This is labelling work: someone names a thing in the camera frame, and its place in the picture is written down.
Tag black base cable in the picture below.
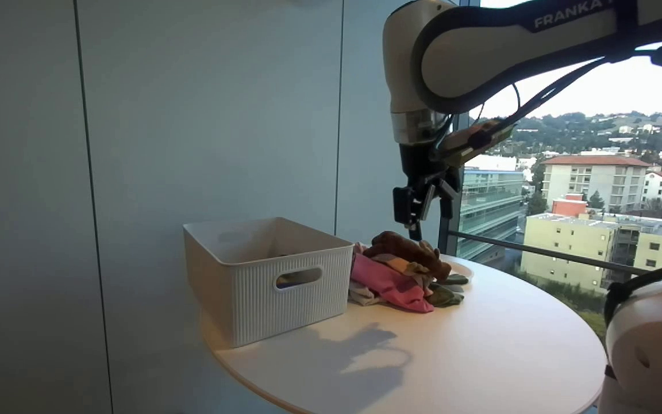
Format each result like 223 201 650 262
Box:
605 257 662 325

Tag small orange building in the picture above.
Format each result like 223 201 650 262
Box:
550 194 590 221

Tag wooded hillside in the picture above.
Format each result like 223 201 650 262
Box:
489 111 662 162

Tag dark window mullion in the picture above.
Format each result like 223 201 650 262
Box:
436 219 464 260

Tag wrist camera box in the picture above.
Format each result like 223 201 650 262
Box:
442 118 517 170

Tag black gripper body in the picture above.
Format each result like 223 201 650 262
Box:
397 137 464 196

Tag black horizontal railing bar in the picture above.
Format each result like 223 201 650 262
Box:
453 229 648 277

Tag magenta pink shirt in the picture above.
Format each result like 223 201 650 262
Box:
349 249 436 316

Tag yellow building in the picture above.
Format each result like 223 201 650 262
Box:
519 212 662 295

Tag glass office building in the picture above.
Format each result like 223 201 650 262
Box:
456 152 529 268

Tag white ribbed plastic basket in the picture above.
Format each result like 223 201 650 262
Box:
182 217 353 349

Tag red beetroot plushy green leaves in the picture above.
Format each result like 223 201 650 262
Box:
425 271 472 310

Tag white building red roof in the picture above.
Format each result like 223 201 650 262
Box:
541 152 653 217

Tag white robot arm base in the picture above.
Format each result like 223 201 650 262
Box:
600 268 662 414

